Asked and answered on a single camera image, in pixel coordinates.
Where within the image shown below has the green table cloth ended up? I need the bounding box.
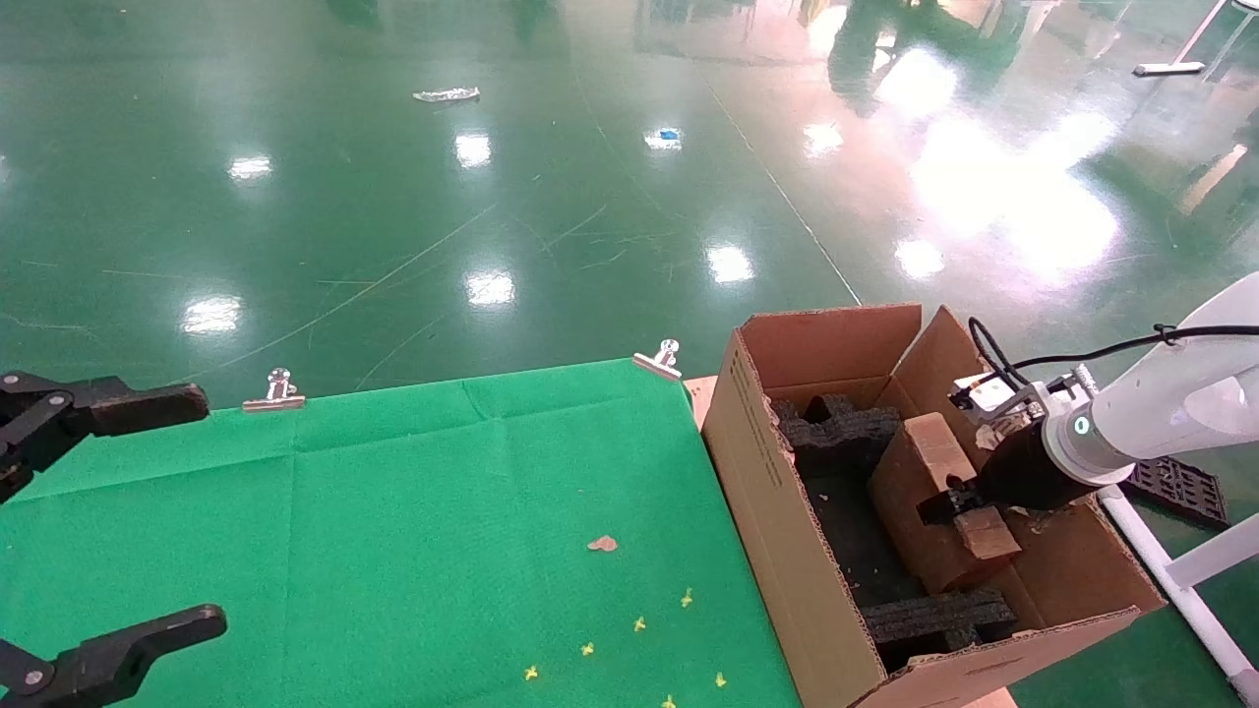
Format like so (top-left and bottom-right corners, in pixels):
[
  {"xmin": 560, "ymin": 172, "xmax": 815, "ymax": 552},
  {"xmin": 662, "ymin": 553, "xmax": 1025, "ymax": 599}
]
[{"xmin": 0, "ymin": 357, "xmax": 803, "ymax": 708}]

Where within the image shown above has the small taped cardboard box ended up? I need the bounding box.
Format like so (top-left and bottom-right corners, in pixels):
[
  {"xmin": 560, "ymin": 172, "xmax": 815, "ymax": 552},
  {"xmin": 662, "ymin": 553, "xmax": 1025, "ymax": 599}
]
[{"xmin": 868, "ymin": 411, "xmax": 1026, "ymax": 595}]

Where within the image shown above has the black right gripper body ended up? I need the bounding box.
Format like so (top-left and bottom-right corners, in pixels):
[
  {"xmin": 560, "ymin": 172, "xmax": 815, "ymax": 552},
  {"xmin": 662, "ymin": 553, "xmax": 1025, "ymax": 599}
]
[{"xmin": 974, "ymin": 423, "xmax": 1093, "ymax": 514}]

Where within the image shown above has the silver metal binder clip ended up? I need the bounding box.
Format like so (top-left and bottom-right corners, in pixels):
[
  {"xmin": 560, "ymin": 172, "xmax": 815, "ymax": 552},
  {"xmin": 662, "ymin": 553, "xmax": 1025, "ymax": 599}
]
[
  {"xmin": 632, "ymin": 338, "xmax": 684, "ymax": 383},
  {"xmin": 243, "ymin": 368, "xmax": 307, "ymax": 413}
]

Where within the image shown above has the white tube frame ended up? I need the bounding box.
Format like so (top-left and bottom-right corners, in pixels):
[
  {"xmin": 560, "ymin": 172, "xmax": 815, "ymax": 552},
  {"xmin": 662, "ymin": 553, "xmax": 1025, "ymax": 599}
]
[{"xmin": 1097, "ymin": 487, "xmax": 1259, "ymax": 704}]

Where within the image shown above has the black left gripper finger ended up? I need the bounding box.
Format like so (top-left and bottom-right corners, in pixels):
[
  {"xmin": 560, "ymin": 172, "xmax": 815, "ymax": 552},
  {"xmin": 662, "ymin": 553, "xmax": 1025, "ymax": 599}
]
[
  {"xmin": 0, "ymin": 604, "xmax": 229, "ymax": 708},
  {"xmin": 0, "ymin": 370, "xmax": 210, "ymax": 504}
]

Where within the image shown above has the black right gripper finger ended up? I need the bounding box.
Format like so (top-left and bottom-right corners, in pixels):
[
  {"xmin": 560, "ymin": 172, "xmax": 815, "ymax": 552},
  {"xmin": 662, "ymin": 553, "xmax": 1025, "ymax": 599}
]
[{"xmin": 917, "ymin": 480, "xmax": 985, "ymax": 527}]

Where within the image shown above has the large open cardboard carton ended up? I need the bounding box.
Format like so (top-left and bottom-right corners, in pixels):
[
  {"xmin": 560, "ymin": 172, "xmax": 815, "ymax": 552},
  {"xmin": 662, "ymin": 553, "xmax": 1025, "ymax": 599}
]
[{"xmin": 700, "ymin": 302, "xmax": 1169, "ymax": 708}]

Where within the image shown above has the thick braided black cable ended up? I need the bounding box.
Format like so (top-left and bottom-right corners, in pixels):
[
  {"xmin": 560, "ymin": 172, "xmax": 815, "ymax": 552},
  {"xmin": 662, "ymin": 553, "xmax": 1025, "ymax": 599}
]
[{"xmin": 968, "ymin": 317, "xmax": 1259, "ymax": 394}]

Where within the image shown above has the white table leg foot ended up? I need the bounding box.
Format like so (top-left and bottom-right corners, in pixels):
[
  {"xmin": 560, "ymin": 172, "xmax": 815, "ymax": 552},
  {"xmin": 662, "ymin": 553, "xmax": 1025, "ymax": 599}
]
[{"xmin": 1133, "ymin": 0, "xmax": 1232, "ymax": 78}]

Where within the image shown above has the flat printed cardboard sheet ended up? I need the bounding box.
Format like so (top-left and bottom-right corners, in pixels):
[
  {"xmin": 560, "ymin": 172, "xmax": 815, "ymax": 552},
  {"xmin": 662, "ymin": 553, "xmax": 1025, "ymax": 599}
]
[{"xmin": 684, "ymin": 374, "xmax": 719, "ymax": 431}]

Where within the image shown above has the black foam bottom pad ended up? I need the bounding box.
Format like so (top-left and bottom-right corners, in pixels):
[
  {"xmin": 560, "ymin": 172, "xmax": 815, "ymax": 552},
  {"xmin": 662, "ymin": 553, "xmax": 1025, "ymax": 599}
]
[{"xmin": 802, "ymin": 470, "xmax": 911, "ymax": 609}]

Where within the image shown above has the black grid tray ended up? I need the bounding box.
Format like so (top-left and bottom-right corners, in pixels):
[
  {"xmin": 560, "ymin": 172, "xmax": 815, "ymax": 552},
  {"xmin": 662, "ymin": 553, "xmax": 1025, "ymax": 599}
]
[{"xmin": 1121, "ymin": 454, "xmax": 1230, "ymax": 530}]

